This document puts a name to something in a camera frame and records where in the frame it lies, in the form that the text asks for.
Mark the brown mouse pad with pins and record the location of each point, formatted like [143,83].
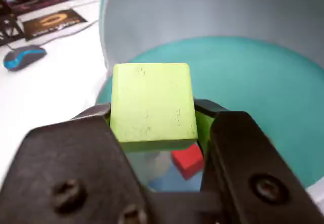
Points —
[53,21]

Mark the teal whale-shaped bin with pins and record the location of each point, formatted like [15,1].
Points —
[253,82]

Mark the black metal stand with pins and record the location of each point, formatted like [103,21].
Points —
[10,29]

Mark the red lego block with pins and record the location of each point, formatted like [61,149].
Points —
[187,162]

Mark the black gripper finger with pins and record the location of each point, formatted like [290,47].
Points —
[253,158]
[63,163]

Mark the grey and blue computer mouse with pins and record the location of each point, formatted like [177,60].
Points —
[22,58]

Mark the dark purple mat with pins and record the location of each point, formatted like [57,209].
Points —
[38,4]

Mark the green lego block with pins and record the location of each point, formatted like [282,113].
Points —
[152,102]

